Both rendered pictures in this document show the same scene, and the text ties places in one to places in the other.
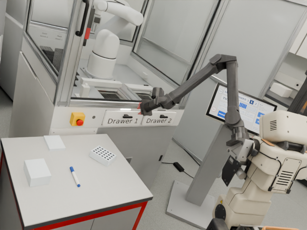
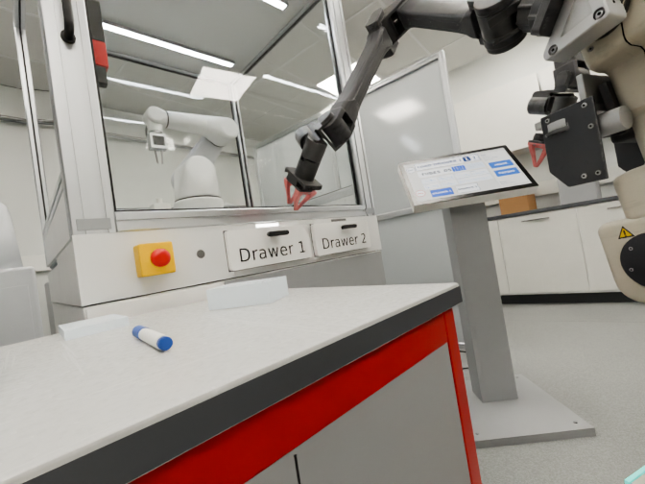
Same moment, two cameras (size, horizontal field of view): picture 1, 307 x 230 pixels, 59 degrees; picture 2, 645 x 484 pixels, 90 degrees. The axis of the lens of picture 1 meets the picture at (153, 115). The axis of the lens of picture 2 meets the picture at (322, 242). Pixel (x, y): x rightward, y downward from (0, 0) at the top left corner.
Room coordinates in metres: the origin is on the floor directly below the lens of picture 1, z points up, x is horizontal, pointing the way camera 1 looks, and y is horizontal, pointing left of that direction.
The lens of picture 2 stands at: (0.67, 0.04, 0.84)
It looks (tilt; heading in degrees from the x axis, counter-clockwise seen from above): 1 degrees up; 359
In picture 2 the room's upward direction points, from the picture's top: 9 degrees counter-clockwise
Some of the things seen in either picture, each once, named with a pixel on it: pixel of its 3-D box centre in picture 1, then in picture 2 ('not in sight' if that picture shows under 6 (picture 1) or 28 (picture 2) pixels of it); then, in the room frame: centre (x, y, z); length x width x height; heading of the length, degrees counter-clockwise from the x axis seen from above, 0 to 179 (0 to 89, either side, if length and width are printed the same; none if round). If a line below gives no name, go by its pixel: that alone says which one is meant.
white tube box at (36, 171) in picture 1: (36, 172); not in sight; (0.96, 0.41, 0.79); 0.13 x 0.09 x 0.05; 44
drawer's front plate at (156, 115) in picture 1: (159, 118); (343, 236); (1.84, -0.05, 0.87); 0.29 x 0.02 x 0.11; 133
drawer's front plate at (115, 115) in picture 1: (123, 118); (272, 245); (1.63, 0.18, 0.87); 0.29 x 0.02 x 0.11; 133
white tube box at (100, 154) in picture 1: (103, 155); (249, 292); (1.28, 0.19, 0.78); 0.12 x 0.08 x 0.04; 74
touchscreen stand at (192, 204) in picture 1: (213, 164); (482, 297); (2.13, -0.66, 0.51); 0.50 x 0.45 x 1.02; 175
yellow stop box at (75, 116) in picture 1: (77, 119); (155, 258); (1.39, 0.41, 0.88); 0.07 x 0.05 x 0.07; 133
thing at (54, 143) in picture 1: (54, 143); (92, 325); (1.24, 0.46, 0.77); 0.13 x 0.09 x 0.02; 42
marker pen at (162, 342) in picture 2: (75, 176); (150, 336); (1.05, 0.25, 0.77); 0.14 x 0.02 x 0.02; 40
